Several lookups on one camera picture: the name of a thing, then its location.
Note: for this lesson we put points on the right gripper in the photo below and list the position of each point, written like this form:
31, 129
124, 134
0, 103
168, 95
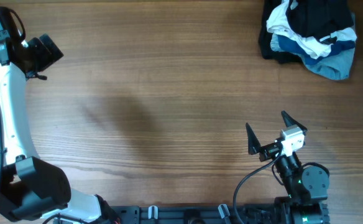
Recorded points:
255, 146

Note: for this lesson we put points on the black garment in pile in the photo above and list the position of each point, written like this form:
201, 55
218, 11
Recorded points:
265, 37

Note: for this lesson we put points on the white shirt with black stripes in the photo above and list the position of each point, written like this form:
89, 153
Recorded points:
278, 24

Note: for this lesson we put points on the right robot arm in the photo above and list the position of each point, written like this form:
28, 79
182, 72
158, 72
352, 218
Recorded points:
306, 184

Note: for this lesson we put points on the navy blue garment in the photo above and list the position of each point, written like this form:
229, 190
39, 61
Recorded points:
291, 46

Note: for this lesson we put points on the black t-shirt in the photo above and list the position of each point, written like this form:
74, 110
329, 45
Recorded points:
318, 18

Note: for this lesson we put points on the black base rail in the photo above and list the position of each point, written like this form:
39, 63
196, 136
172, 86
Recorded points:
218, 214

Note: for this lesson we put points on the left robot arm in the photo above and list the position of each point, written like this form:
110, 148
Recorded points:
30, 188

